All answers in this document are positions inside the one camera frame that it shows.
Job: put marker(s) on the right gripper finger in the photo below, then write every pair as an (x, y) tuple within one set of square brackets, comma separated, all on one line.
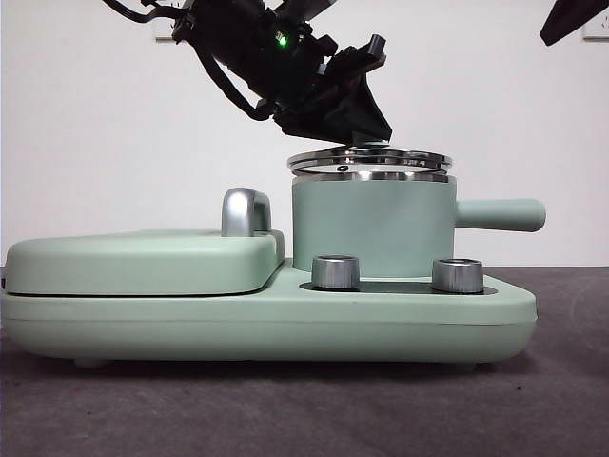
[(575, 19)]

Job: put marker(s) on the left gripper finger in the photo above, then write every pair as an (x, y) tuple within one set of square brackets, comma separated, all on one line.
[(308, 124), (365, 119)]

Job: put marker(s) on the glass pot lid green knob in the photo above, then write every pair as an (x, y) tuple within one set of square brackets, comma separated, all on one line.
[(409, 159)]

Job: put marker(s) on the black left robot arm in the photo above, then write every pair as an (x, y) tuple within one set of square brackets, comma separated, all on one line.
[(247, 52)]

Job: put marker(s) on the silver control knob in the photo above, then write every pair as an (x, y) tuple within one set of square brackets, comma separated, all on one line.
[(335, 273), (457, 277)]

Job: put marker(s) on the mint green breakfast machine base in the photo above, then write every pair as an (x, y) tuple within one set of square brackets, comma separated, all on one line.
[(285, 328)]

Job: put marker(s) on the white wall socket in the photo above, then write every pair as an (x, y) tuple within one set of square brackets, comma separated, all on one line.
[(164, 33), (600, 32)]

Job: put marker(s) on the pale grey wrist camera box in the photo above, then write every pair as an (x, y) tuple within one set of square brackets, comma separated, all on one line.
[(304, 7)]

